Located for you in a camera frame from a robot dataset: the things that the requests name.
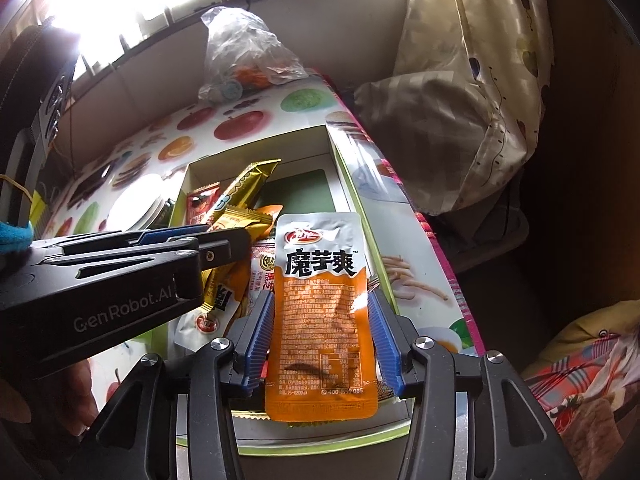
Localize blue fuzzy cloth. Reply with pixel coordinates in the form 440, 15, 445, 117
0, 219, 35, 257

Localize red black candy packet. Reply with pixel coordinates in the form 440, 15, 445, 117
186, 183, 222, 226

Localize colourful plaid blanket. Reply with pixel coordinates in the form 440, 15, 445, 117
520, 300, 640, 441

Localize green cardboard box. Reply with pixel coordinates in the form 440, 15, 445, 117
167, 124, 441, 458

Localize orange white konjac packet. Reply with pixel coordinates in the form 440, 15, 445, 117
175, 255, 266, 351
264, 211, 378, 422

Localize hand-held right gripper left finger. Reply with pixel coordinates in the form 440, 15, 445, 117
80, 292, 276, 480

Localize yellow rubber band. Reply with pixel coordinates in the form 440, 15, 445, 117
0, 174, 46, 221

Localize clear plastic bag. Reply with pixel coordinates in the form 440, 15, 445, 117
197, 6, 311, 103

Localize long gold snack packet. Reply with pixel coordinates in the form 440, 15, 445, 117
212, 159, 282, 221

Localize cream patterned curtain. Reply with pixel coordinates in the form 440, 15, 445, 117
352, 0, 556, 216

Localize gold candy packet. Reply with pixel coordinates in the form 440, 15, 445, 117
207, 204, 285, 246

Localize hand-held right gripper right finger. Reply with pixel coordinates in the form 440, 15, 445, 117
367, 290, 583, 480

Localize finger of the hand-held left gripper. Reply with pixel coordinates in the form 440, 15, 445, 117
30, 224, 213, 256
42, 227, 251, 307

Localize clear jar white lid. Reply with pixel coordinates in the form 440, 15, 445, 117
107, 180, 177, 235

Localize white red candy packet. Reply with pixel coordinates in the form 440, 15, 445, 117
250, 240, 278, 321

